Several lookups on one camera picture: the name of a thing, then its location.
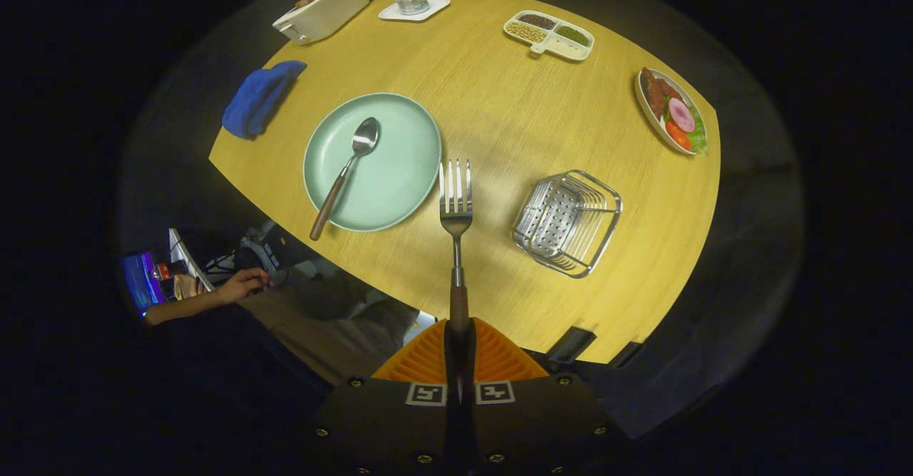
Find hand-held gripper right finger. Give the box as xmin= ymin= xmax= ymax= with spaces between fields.
xmin=462 ymin=317 xmax=630 ymax=476

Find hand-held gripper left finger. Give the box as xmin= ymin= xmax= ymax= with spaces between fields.
xmin=312 ymin=317 xmax=461 ymax=476

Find wooden handled fork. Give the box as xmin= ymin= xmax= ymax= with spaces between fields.
xmin=438 ymin=159 xmax=474 ymax=334

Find wooden handled spoon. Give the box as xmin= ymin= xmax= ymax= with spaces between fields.
xmin=309 ymin=116 xmax=381 ymax=241

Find mint green plate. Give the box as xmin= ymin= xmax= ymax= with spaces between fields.
xmin=303 ymin=92 xmax=442 ymax=233

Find white oval food plate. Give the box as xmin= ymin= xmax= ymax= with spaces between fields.
xmin=635 ymin=67 xmax=709 ymax=157

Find red tomato slice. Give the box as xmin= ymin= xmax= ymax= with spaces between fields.
xmin=665 ymin=119 xmax=693 ymax=151

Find lit laptop screen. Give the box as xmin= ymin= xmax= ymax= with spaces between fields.
xmin=121 ymin=251 xmax=168 ymax=313

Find green lettuce leaf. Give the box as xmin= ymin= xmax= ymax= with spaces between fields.
xmin=686 ymin=105 xmax=709 ymax=157

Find blue folded cloth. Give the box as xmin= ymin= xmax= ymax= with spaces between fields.
xmin=222 ymin=60 xmax=307 ymax=140

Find brown meat slices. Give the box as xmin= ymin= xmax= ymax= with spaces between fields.
xmin=641 ymin=69 xmax=682 ymax=120

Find pink round slice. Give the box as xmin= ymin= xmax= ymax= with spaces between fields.
xmin=668 ymin=98 xmax=696 ymax=133

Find white divided dish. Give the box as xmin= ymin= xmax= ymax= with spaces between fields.
xmin=503 ymin=10 xmax=595 ymax=61

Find pile of yellow beans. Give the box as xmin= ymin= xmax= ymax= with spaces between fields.
xmin=507 ymin=21 xmax=547 ymax=43

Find white coaster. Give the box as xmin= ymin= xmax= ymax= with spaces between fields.
xmin=378 ymin=0 xmax=451 ymax=21

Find white toaster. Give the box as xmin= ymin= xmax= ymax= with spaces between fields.
xmin=272 ymin=0 xmax=370 ymax=45

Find metal wire cutlery basket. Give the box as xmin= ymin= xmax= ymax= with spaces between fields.
xmin=511 ymin=170 xmax=623 ymax=279

